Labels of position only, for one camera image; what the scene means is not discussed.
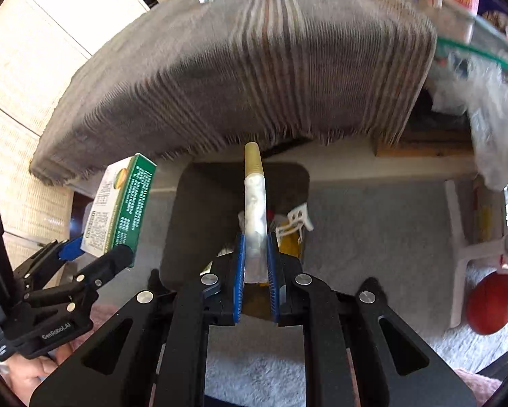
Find gold tip white tube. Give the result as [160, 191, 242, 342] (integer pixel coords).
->
[243, 142, 268, 284]

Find green white medicine box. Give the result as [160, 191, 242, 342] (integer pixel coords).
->
[81, 153, 156, 257]

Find white plastic packaging frame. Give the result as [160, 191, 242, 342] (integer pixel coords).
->
[275, 202, 315, 245]

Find black trash bin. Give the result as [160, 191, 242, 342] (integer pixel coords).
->
[158, 163, 310, 333]

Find person's left hand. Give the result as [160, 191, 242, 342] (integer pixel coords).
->
[5, 343, 73, 406]

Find grey plaid table cloth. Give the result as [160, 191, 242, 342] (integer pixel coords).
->
[29, 0, 437, 186]

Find red ball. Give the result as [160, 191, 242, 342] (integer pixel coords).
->
[466, 272, 508, 335]

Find clear plastic bag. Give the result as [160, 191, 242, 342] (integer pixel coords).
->
[425, 53, 508, 191]

